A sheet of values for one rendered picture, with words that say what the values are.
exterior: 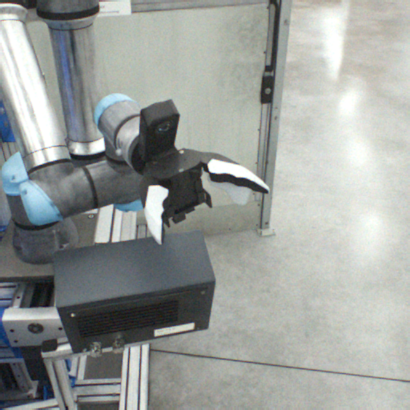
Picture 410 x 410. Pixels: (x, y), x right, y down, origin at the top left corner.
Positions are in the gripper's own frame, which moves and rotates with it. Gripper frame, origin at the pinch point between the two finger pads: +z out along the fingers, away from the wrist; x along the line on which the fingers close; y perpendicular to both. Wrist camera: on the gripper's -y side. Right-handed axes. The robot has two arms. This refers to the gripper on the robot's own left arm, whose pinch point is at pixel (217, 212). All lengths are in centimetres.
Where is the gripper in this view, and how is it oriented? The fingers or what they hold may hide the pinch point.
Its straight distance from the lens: 58.8
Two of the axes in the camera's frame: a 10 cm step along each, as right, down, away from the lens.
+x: -8.6, 4.0, -3.1
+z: 4.9, 5.2, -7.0
